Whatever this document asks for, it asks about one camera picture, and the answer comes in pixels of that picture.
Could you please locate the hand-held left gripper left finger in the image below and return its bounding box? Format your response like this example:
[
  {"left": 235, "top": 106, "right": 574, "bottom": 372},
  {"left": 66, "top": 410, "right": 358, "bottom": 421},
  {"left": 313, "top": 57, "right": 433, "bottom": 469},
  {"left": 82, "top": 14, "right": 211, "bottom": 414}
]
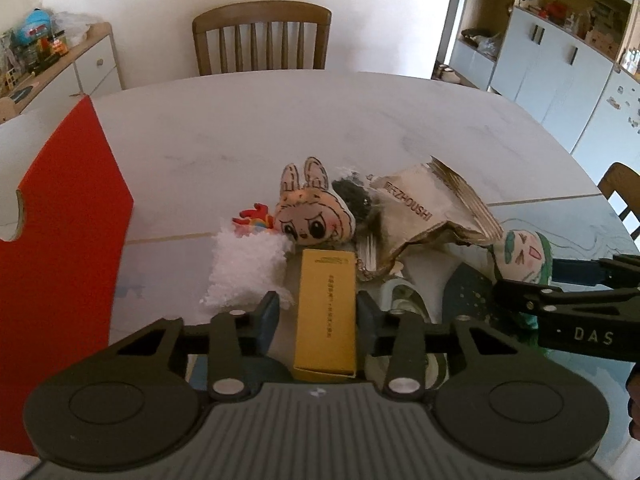
[{"left": 111, "top": 290, "right": 282, "bottom": 402}]

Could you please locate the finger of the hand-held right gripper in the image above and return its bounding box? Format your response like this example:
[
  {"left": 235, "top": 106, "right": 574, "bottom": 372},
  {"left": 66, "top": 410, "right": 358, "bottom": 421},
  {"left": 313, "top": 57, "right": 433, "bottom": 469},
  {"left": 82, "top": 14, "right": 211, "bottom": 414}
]
[
  {"left": 550, "top": 255, "right": 640, "bottom": 288},
  {"left": 492, "top": 279, "right": 640, "bottom": 317}
]

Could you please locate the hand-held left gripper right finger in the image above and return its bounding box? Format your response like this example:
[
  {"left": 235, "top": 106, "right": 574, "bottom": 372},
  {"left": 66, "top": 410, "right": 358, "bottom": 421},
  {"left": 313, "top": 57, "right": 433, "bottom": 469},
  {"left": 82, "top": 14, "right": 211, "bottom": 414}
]
[{"left": 355, "top": 291, "right": 543, "bottom": 403}]

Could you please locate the green haired plush doll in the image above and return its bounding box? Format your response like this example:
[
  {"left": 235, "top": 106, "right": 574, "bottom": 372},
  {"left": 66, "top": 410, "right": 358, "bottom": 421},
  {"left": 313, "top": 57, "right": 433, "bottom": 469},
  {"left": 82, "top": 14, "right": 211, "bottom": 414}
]
[{"left": 492, "top": 229, "right": 556, "bottom": 288}]

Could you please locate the yellow cardboard box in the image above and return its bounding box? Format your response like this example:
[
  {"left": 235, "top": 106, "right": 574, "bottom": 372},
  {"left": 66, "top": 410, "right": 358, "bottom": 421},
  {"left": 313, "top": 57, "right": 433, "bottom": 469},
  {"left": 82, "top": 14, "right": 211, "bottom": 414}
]
[{"left": 292, "top": 249, "right": 358, "bottom": 381}]

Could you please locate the white foam bag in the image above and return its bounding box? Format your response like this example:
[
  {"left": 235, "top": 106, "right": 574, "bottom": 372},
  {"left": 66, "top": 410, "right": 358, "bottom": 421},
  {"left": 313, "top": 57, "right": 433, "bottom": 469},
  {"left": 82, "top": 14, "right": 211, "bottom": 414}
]
[{"left": 199, "top": 227, "right": 296, "bottom": 308}]

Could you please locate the beige bunny plush toy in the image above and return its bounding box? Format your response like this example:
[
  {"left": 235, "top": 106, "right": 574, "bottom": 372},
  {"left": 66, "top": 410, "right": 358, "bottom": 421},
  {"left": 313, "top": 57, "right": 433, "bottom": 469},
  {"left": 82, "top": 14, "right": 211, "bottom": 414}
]
[{"left": 272, "top": 156, "right": 357, "bottom": 248}]

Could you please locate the beige snack packet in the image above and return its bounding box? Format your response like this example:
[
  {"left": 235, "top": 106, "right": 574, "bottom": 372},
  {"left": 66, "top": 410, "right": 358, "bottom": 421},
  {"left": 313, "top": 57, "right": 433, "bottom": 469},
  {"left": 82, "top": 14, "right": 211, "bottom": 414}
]
[{"left": 355, "top": 156, "right": 505, "bottom": 281}]

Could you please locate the red storage box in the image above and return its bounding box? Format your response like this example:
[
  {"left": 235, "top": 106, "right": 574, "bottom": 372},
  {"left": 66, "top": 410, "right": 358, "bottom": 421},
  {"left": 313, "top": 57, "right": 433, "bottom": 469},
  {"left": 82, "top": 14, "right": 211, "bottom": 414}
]
[{"left": 0, "top": 95, "right": 136, "bottom": 458}]

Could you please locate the clear fish print table mat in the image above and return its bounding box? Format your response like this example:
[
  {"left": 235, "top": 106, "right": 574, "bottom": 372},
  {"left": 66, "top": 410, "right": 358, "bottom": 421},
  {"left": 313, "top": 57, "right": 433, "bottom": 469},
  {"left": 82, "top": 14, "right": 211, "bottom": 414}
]
[{"left": 110, "top": 195, "right": 640, "bottom": 401}]

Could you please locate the brown wooden chair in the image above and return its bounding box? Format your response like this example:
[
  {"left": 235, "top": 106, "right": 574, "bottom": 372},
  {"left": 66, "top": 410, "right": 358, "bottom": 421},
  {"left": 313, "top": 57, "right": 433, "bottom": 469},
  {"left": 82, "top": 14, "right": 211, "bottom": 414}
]
[
  {"left": 597, "top": 162, "right": 640, "bottom": 241},
  {"left": 192, "top": 1, "right": 333, "bottom": 77}
]

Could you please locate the red orange dragon toy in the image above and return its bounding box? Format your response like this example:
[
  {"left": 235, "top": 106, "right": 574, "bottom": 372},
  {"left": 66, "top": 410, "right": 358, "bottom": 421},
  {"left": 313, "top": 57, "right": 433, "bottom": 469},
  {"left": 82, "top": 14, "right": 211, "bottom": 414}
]
[{"left": 231, "top": 203, "right": 276, "bottom": 236}]

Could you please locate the white wooden sideboard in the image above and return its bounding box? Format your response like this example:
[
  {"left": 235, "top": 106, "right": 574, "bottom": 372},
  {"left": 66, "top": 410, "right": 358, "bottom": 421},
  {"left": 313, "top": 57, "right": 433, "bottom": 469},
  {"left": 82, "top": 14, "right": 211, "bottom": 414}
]
[{"left": 0, "top": 22, "right": 123, "bottom": 123}]

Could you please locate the white plastic bag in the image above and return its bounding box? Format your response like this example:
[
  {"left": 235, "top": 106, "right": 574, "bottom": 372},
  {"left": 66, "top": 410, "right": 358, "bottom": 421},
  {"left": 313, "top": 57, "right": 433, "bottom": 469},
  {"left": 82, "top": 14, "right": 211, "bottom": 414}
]
[{"left": 52, "top": 10, "right": 92, "bottom": 47}]

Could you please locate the toy clutter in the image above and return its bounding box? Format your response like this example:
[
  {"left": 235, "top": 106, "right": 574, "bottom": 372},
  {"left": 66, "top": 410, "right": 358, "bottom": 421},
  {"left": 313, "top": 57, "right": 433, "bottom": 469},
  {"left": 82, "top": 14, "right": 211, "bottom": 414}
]
[{"left": 0, "top": 30, "right": 71, "bottom": 93}]

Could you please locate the blue round toy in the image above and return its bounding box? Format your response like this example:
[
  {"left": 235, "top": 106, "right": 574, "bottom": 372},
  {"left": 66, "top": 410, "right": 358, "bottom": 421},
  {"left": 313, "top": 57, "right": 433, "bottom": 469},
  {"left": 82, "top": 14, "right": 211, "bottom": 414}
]
[{"left": 15, "top": 9, "right": 55, "bottom": 46}]

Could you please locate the white wall cabinet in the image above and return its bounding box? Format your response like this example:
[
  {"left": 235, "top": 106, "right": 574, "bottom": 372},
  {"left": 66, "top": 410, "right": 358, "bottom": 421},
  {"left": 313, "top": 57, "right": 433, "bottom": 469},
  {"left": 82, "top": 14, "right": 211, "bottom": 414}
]
[{"left": 450, "top": 0, "right": 640, "bottom": 161}]

